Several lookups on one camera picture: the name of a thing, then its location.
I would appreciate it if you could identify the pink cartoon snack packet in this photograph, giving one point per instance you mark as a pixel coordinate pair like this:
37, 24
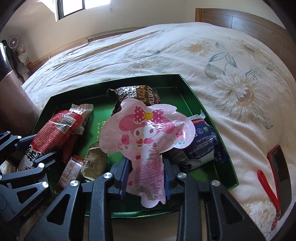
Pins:
143, 129

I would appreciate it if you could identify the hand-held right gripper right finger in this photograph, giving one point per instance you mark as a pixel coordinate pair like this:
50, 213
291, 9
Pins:
167, 172

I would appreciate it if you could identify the green tray box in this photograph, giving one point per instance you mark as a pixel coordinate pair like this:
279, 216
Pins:
104, 115

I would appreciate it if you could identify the red-cased phone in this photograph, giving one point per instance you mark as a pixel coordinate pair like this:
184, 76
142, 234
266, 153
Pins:
281, 176

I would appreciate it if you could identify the small clear red-edged packet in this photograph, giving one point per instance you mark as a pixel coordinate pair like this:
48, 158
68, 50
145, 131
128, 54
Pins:
71, 171

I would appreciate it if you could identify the wide red packet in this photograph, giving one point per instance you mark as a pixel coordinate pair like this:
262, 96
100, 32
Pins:
70, 148

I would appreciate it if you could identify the brown patterned snack packet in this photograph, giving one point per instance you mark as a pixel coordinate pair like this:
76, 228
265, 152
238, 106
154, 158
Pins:
129, 92

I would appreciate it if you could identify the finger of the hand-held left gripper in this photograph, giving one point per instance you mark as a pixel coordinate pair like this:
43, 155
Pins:
39, 171
20, 143

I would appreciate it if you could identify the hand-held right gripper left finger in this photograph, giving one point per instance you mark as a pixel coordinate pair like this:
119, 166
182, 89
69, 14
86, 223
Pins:
123, 172

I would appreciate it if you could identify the floral bed sheet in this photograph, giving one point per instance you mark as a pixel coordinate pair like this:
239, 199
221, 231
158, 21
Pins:
185, 58

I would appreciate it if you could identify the dark blue snack packet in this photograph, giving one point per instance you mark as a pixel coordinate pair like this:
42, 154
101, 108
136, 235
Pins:
203, 141

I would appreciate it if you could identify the long red sausage packet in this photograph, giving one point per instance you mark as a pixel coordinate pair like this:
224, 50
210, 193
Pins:
57, 125

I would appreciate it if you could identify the small beige pastry packet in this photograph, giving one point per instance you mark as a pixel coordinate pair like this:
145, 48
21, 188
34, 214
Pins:
92, 164

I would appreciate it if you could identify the black grey jacket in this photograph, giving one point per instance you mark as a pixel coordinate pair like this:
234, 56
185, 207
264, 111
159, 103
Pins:
19, 67

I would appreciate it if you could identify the small white fan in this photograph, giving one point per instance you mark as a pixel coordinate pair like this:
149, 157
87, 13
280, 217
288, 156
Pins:
13, 42

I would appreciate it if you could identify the wooden headboard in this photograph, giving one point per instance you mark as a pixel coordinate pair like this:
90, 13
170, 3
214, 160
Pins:
242, 20

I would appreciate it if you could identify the window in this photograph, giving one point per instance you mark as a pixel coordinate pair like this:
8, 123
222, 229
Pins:
71, 9

